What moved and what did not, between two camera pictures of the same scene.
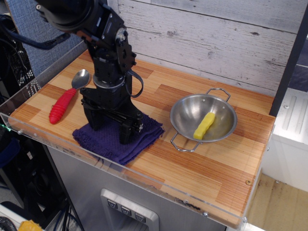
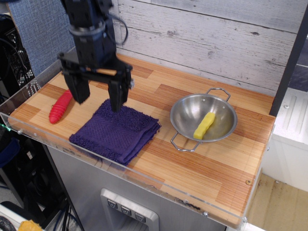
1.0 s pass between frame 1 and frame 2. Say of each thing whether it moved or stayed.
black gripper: moved
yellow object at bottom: stayed
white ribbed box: stayed
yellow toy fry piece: stayed
